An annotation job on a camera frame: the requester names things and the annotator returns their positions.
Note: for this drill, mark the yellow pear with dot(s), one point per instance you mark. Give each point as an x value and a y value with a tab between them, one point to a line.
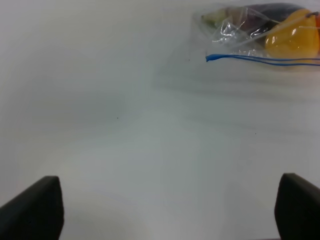
297	37

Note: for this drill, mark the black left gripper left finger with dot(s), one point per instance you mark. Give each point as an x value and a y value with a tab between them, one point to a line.
37	213

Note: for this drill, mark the clear zip bag blue seal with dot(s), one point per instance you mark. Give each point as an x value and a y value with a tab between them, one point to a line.
218	27

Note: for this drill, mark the dark purple eggplant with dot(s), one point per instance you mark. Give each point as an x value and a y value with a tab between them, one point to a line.
261	18

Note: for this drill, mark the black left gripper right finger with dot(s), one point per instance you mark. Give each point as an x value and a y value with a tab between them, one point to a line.
297	208

